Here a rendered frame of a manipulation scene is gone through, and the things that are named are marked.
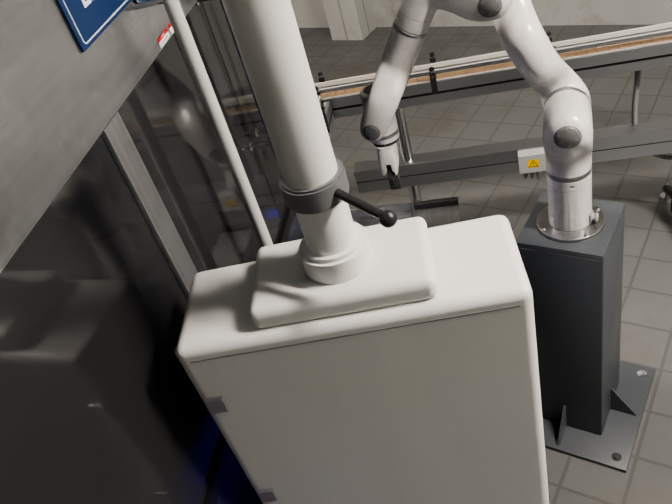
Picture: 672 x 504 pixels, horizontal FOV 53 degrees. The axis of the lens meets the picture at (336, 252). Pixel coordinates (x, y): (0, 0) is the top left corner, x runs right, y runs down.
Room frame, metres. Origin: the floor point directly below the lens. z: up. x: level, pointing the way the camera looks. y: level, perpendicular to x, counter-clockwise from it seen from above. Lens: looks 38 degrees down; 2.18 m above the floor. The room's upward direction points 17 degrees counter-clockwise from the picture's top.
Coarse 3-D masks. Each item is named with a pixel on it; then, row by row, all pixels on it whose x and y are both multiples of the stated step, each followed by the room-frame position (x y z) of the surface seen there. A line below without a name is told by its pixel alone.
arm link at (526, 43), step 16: (528, 0) 1.55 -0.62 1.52; (512, 16) 1.54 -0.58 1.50; (528, 16) 1.52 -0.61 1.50; (512, 32) 1.51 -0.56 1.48; (528, 32) 1.49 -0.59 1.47; (544, 32) 1.51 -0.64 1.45; (512, 48) 1.50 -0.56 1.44; (528, 48) 1.48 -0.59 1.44; (544, 48) 1.48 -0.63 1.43; (528, 64) 1.48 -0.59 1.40; (544, 64) 1.47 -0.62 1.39; (560, 64) 1.49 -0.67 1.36; (528, 80) 1.50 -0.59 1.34; (544, 80) 1.49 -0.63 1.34; (560, 80) 1.51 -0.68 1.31; (576, 80) 1.52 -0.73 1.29; (544, 96) 1.54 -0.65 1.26
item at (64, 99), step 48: (0, 0) 0.85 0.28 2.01; (48, 0) 0.94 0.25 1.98; (192, 0) 1.36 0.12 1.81; (0, 48) 0.81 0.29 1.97; (48, 48) 0.89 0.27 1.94; (96, 48) 0.99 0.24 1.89; (144, 48) 1.11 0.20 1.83; (0, 96) 0.77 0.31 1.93; (48, 96) 0.84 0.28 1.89; (96, 96) 0.93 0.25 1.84; (0, 144) 0.73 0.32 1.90; (48, 144) 0.80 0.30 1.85; (0, 192) 0.69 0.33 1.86; (48, 192) 0.76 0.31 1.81; (144, 192) 0.93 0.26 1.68; (0, 240) 0.65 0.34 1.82
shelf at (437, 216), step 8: (424, 200) 1.78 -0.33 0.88; (432, 208) 1.73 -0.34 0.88; (440, 208) 1.71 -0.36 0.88; (448, 208) 1.70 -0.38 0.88; (456, 208) 1.69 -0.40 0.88; (416, 216) 1.71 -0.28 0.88; (424, 216) 1.70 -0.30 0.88; (432, 216) 1.69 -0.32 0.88; (440, 216) 1.67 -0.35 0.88; (448, 216) 1.66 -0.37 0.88; (456, 216) 1.65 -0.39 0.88; (432, 224) 1.65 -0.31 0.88; (440, 224) 1.64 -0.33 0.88
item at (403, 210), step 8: (384, 208) 1.77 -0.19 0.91; (392, 208) 1.76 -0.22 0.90; (400, 208) 1.75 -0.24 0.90; (408, 208) 1.75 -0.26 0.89; (352, 216) 1.80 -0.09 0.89; (360, 216) 1.79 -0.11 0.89; (368, 216) 1.79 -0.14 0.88; (400, 216) 1.73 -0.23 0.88; (408, 216) 1.72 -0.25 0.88; (360, 224) 1.76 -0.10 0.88; (368, 224) 1.74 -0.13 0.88
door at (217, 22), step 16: (208, 16) 1.43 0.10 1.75; (224, 16) 1.51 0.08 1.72; (224, 32) 1.48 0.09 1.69; (224, 48) 1.45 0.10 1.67; (224, 64) 1.42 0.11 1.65; (240, 64) 1.50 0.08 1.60; (240, 80) 1.47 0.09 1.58; (240, 96) 1.44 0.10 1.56; (256, 112) 1.50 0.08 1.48; (272, 160) 1.49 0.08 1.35; (272, 176) 1.46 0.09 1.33; (272, 192) 1.42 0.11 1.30
